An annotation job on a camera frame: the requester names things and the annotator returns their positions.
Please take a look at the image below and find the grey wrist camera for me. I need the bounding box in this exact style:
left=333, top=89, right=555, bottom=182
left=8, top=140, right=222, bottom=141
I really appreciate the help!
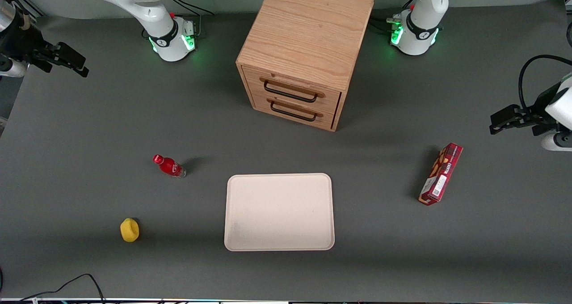
left=541, top=133, right=572, bottom=152
left=0, top=60, right=28, bottom=79

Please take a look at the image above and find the wooden drawer with black handle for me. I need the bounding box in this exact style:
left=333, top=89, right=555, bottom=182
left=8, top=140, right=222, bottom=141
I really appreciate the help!
left=242, top=66, right=343, bottom=115
left=251, top=93, right=336, bottom=131

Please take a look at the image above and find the black cable at table edge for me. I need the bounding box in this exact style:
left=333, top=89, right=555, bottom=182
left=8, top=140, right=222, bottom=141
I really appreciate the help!
left=18, top=273, right=106, bottom=304

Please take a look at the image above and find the cream rectangular tray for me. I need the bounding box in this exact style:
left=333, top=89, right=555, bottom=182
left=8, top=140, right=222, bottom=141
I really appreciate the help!
left=223, top=173, right=336, bottom=252

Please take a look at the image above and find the black left arm base cable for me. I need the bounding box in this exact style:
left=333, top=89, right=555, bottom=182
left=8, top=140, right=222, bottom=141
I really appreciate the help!
left=370, top=0, right=418, bottom=33

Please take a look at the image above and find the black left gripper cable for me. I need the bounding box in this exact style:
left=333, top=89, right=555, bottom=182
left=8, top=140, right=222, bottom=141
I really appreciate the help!
left=518, top=54, right=572, bottom=113

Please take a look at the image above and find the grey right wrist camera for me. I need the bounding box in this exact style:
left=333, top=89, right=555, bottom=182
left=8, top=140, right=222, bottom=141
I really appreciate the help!
left=0, top=60, right=28, bottom=79

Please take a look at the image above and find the small red bottle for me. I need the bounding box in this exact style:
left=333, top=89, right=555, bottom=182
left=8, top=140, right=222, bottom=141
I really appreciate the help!
left=152, top=154, right=187, bottom=180

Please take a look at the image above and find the black right arm base cable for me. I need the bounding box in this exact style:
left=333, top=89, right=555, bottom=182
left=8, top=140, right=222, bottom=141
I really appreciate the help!
left=169, top=0, right=216, bottom=41

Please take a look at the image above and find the red tartan biscuit box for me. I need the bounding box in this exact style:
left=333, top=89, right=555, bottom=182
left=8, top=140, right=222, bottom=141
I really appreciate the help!
left=418, top=142, right=464, bottom=207

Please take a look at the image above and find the wooden drawer cabinet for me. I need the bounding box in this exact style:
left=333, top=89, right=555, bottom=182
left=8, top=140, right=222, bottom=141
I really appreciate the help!
left=236, top=0, right=375, bottom=132

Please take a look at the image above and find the yellow lemon toy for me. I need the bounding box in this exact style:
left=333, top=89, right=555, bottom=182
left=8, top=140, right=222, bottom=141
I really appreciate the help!
left=120, top=218, right=140, bottom=243

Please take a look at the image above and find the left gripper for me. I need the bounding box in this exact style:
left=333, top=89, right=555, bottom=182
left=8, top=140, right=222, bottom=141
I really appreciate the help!
left=489, top=73, right=572, bottom=138

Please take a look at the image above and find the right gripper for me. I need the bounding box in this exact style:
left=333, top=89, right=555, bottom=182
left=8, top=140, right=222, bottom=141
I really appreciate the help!
left=0, top=10, right=89, bottom=78

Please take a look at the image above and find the black arm base cable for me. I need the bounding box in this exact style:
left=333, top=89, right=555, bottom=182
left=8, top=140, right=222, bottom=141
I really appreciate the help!
left=370, top=0, right=418, bottom=33
left=169, top=0, right=216, bottom=41

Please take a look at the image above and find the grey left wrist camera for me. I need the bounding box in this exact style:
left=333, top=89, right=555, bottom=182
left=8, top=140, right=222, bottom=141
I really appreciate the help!
left=541, top=133, right=572, bottom=152

